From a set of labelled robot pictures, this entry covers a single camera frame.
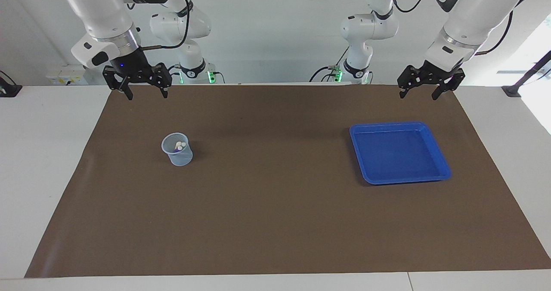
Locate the blue plastic tray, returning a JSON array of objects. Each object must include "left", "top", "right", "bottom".
[{"left": 349, "top": 121, "right": 452, "bottom": 185}]

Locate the translucent plastic cup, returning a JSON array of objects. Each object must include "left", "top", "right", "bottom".
[{"left": 161, "top": 133, "right": 193, "bottom": 167}]

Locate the black table clamp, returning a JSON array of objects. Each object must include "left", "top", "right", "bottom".
[{"left": 0, "top": 70, "right": 23, "bottom": 98}]

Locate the brown table mat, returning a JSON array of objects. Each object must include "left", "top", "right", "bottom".
[{"left": 25, "top": 84, "right": 551, "bottom": 279}]

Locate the white wall socket box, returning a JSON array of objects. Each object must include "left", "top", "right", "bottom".
[{"left": 46, "top": 65, "right": 104, "bottom": 86}]

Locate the black left arm base cable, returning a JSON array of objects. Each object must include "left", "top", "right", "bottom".
[{"left": 309, "top": 46, "right": 349, "bottom": 83}]

